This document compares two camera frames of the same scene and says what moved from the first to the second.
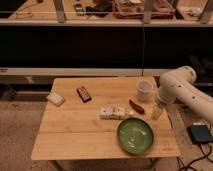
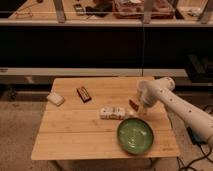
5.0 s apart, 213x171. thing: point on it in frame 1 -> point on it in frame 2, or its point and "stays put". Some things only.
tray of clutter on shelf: x=135 y=9 stays put
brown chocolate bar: x=85 y=97 stays put
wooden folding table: x=106 y=117 stays put
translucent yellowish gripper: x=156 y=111 -> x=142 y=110
